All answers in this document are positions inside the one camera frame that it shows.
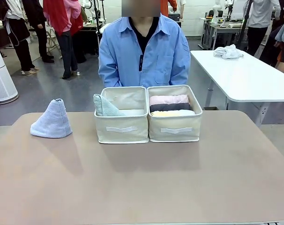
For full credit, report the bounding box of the person in blue shirt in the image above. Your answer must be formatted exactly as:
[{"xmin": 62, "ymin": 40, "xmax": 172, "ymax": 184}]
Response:
[{"xmin": 98, "ymin": 0, "xmax": 191, "ymax": 88}]

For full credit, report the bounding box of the crumpled white cloth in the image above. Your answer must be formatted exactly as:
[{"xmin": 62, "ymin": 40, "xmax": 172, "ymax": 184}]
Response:
[{"xmin": 213, "ymin": 44, "xmax": 244, "ymax": 60}]

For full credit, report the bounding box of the white air purifier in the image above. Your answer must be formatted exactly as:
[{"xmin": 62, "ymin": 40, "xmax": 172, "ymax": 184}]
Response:
[{"xmin": 0, "ymin": 38, "xmax": 18, "ymax": 104}]

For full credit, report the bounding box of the grey workbench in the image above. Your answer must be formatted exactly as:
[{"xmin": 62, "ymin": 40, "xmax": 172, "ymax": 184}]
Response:
[{"xmin": 200, "ymin": 16, "xmax": 248, "ymax": 51}]

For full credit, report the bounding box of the cream fabric storage basket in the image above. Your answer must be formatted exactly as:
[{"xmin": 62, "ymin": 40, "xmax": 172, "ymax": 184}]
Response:
[
  {"xmin": 93, "ymin": 86, "xmax": 149, "ymax": 144},
  {"xmin": 146, "ymin": 84, "xmax": 203, "ymax": 143}
]

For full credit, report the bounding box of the pink towel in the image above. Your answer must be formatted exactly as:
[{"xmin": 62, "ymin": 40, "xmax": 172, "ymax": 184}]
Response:
[{"xmin": 149, "ymin": 94, "xmax": 190, "ymax": 106}]

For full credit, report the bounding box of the dark grey towel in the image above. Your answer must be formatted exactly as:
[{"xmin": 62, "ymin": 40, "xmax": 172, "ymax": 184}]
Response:
[{"xmin": 149, "ymin": 102, "xmax": 193, "ymax": 113}]

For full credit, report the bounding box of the bystander in white shirt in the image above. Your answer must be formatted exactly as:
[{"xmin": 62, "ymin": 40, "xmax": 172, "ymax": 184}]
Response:
[{"xmin": 246, "ymin": 0, "xmax": 281, "ymax": 57}]

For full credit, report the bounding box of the cream white towel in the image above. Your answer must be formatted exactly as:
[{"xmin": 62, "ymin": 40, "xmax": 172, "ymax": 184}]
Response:
[{"xmin": 150, "ymin": 109, "xmax": 196, "ymax": 117}]

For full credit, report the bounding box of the black tripod pole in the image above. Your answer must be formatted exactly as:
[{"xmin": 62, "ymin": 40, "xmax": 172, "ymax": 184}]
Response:
[{"xmin": 239, "ymin": 0, "xmax": 254, "ymax": 51}]

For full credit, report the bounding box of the pale mint towel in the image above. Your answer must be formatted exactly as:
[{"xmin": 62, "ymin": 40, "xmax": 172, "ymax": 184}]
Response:
[{"xmin": 93, "ymin": 93, "xmax": 126, "ymax": 117}]

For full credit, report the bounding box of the bystander in orange top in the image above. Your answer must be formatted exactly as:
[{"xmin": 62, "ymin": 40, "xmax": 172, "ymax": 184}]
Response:
[{"xmin": 160, "ymin": 0, "xmax": 187, "ymax": 20}]

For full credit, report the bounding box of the bystander in red pink top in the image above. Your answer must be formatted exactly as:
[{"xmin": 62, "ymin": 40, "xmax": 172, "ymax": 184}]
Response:
[{"xmin": 43, "ymin": 0, "xmax": 84, "ymax": 80}]

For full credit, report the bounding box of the bystander in black clothes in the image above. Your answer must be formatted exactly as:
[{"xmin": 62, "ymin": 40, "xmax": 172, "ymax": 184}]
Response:
[{"xmin": 23, "ymin": 0, "xmax": 55, "ymax": 63}]

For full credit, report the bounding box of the light blue cone towel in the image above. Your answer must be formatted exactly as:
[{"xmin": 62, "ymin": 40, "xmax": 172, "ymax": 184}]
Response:
[{"xmin": 30, "ymin": 98, "xmax": 73, "ymax": 139}]

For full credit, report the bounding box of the white table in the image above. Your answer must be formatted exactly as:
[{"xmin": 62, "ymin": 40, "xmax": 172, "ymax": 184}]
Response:
[{"xmin": 190, "ymin": 49, "xmax": 284, "ymax": 128}]

